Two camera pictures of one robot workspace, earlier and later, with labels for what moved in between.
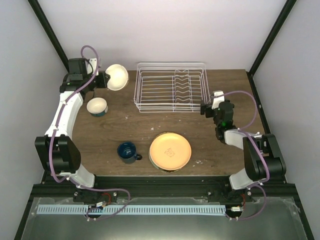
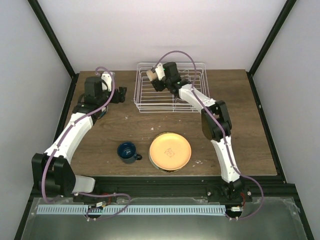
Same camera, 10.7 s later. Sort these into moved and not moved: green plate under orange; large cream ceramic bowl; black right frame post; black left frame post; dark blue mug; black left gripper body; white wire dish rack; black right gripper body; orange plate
Moved: black right gripper body; black left gripper body; large cream ceramic bowl
Not moved: orange plate; black right frame post; black left frame post; white wire dish rack; dark blue mug; green plate under orange
